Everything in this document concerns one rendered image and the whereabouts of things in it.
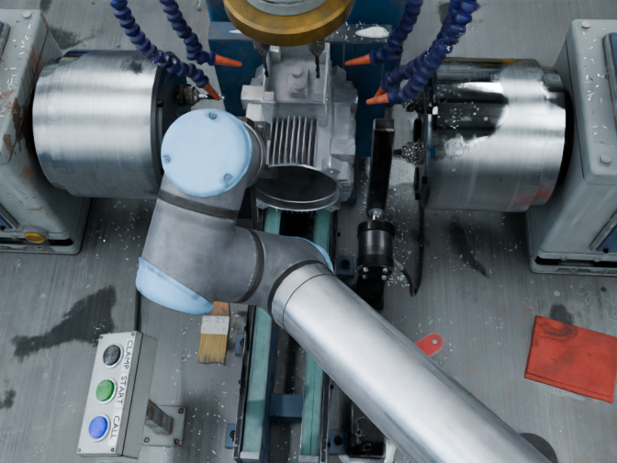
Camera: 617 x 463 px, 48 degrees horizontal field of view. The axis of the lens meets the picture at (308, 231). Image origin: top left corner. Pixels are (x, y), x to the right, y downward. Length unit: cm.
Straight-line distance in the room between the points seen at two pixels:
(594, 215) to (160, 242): 71
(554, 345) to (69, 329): 88
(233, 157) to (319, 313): 19
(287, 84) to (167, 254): 47
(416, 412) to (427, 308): 66
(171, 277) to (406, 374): 26
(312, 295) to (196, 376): 55
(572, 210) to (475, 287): 26
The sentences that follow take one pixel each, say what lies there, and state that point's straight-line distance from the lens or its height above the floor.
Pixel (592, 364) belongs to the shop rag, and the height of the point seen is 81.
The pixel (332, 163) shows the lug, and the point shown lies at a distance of 108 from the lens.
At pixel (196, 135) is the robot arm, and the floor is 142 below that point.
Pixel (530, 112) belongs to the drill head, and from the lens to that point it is 108.
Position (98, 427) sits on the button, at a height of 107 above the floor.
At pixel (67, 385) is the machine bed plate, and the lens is 133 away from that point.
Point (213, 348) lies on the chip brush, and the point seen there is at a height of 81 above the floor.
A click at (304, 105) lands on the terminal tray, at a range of 108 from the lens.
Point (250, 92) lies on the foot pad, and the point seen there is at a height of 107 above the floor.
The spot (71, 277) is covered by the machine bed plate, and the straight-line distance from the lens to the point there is 140.
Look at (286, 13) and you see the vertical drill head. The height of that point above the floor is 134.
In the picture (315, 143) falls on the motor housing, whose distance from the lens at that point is 108.
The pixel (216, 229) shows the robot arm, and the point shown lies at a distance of 74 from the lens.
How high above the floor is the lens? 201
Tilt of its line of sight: 64 degrees down
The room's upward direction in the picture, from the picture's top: 5 degrees counter-clockwise
